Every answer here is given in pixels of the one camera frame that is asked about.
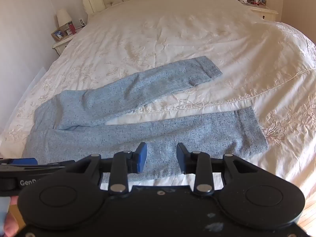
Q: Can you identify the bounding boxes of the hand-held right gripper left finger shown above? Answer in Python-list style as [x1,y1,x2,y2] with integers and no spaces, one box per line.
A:
[65,142,148,195]

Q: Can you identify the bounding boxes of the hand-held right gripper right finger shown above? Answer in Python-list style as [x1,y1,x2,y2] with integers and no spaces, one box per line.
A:
[176,142,260,195]

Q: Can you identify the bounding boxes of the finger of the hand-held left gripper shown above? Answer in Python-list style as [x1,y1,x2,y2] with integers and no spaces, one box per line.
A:
[0,157,76,172]

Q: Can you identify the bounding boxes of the light blue speckled pants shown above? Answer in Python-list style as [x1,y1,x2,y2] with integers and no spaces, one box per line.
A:
[22,55,269,184]

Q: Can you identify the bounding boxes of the person's left hand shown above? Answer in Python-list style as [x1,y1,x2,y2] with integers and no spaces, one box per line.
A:
[3,196,26,237]

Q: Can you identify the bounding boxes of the cream embroidered bedspread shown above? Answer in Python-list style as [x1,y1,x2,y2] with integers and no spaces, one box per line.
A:
[0,0,316,204]

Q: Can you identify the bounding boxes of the white nightstand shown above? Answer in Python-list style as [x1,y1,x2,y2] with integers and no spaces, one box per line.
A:
[52,33,76,55]
[243,3,278,22]

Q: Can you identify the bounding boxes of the white table lamp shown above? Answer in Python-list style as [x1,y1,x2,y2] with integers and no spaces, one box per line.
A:
[56,9,72,28]

